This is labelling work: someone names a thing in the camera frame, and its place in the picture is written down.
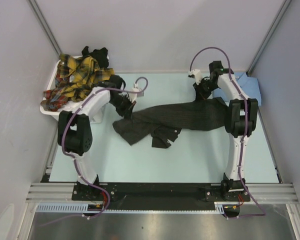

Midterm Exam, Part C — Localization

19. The aluminium corner post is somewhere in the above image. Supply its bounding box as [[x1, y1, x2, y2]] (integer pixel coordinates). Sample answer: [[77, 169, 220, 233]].
[[26, 0, 62, 56], [246, 0, 293, 76]]

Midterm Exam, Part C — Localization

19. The left aluminium corner post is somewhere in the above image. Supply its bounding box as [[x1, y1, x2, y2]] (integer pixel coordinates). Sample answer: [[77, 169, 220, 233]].
[[26, 0, 62, 56]]

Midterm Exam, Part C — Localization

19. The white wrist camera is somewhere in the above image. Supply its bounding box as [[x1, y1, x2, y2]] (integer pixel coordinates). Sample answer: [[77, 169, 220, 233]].
[[188, 69, 202, 85], [128, 86, 144, 103]]

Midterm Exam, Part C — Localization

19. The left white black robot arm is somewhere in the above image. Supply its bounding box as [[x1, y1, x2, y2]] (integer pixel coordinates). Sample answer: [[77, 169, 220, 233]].
[[57, 75, 144, 200]]

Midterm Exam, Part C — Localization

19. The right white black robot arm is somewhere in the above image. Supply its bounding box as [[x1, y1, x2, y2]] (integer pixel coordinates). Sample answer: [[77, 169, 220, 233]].
[[188, 61, 258, 204]]

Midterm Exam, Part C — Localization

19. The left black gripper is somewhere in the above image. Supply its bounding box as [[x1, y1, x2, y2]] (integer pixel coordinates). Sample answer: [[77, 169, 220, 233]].
[[108, 94, 136, 121]]

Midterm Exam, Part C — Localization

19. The white garment in basket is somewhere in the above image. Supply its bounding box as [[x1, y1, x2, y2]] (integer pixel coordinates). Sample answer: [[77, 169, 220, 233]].
[[57, 101, 83, 112]]

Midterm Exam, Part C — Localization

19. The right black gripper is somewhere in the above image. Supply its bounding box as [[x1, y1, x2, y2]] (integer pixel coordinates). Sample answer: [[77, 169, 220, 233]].
[[193, 77, 220, 102]]

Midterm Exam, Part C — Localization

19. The folded light blue shirt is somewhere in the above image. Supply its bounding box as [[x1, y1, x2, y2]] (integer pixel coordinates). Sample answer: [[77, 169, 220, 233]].
[[212, 72, 262, 107]]

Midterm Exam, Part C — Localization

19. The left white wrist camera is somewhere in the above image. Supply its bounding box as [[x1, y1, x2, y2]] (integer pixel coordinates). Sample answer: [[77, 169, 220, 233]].
[[128, 86, 144, 103]]

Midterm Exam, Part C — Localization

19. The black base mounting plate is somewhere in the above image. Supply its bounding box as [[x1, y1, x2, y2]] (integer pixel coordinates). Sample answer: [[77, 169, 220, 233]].
[[41, 176, 252, 218]]

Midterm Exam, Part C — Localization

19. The right aluminium corner post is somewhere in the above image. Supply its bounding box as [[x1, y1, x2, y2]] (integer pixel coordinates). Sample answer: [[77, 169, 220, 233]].
[[246, 0, 293, 76]]

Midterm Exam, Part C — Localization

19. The light blue slotted cable duct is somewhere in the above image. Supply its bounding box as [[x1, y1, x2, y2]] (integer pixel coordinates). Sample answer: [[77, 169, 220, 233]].
[[36, 202, 224, 214]]

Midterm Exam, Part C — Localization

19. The black garment in basket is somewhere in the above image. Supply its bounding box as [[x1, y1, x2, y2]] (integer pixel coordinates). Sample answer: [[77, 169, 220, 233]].
[[81, 46, 109, 69]]

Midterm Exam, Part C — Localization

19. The aluminium frame rail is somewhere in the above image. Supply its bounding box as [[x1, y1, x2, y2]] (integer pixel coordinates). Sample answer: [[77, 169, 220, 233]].
[[26, 182, 299, 204]]

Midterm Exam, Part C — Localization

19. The yellow plaid flannel shirt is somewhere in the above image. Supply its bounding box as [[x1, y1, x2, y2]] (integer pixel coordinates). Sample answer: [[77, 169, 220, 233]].
[[40, 52, 116, 112]]

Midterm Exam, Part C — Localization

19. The dark pinstriped long sleeve shirt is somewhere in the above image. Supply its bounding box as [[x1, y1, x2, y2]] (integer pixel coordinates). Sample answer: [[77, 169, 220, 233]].
[[112, 97, 228, 149]]

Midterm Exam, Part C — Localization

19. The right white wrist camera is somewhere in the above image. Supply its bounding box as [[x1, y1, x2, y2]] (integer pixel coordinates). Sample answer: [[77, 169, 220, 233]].
[[188, 69, 202, 85]]

